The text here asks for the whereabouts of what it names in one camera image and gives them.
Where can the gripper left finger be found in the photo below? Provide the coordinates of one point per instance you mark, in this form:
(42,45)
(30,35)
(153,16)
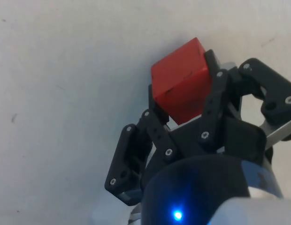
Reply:
(123,159)

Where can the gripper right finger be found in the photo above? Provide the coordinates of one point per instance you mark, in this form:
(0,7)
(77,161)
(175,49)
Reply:
(272,93)

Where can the red cube block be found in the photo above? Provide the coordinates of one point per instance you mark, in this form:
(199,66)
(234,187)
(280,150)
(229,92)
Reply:
(183,79)

